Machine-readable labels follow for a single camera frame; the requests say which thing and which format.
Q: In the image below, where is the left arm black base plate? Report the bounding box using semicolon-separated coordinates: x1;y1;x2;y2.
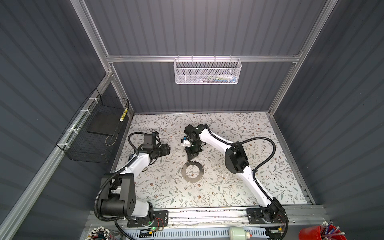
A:
127;211;169;228

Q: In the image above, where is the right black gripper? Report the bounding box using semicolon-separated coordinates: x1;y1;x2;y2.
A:
184;141;202;161

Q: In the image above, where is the white mesh wall basket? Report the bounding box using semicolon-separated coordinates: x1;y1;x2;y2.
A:
173;57;242;85

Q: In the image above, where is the white slotted cable duct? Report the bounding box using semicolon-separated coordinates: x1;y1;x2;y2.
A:
126;227;270;240

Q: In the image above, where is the red bucket with pens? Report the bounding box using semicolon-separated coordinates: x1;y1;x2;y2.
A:
299;222;347;240

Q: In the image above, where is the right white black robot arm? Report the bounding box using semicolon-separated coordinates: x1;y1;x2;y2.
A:
181;124;289;226

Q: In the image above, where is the metal perforated ring disc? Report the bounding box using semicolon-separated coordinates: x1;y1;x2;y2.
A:
181;161;204;183

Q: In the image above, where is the yellow marker in basket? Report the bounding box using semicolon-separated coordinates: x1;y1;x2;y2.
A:
120;108;128;122

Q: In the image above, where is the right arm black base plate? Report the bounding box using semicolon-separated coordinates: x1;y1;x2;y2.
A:
246;208;288;225

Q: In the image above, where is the white cylinder canister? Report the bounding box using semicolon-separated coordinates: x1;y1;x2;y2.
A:
229;227;252;240

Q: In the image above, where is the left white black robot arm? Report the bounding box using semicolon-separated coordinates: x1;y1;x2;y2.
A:
94;132;171;225

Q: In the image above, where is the black wire wall basket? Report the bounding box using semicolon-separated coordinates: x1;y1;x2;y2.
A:
57;91;130;164

